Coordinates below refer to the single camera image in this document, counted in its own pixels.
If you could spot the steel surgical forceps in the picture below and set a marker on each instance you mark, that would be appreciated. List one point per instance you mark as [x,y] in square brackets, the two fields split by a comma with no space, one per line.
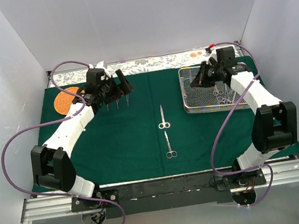
[224,94]

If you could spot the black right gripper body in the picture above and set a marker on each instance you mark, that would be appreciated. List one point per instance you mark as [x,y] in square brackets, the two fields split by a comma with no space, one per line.
[207,73]

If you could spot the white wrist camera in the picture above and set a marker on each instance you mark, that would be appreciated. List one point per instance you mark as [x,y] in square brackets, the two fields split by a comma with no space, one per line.
[103,65]
[211,51]

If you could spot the steel surgical scissors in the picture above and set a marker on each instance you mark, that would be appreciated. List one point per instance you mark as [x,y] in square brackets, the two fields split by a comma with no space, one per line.
[171,153]
[163,124]

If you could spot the floral patterned table mat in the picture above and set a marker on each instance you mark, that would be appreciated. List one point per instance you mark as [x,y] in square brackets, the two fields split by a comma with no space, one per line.
[150,64]

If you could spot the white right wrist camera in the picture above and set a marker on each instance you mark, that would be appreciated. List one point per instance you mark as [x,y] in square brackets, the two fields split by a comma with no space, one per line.
[211,51]

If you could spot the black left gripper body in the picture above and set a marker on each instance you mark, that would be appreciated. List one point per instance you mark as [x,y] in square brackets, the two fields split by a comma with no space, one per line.
[116,90]

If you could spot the green surgical cloth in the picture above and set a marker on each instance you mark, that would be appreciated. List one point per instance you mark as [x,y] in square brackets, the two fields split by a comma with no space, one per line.
[125,144]

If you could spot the round woven bamboo tray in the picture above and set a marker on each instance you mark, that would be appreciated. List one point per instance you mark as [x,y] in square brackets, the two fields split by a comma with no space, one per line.
[63,102]

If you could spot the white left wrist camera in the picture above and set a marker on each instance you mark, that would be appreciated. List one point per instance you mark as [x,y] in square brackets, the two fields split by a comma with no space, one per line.
[103,65]

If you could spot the metal mesh instrument tray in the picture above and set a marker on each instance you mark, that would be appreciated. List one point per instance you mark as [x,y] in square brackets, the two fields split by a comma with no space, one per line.
[198,100]

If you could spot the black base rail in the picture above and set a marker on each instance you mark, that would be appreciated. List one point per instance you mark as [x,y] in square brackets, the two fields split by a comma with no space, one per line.
[166,193]

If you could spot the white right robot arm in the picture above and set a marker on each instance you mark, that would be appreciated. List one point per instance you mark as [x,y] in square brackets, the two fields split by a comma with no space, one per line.
[275,121]

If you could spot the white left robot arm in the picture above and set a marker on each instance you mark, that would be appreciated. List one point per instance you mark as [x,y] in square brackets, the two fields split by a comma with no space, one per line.
[51,163]

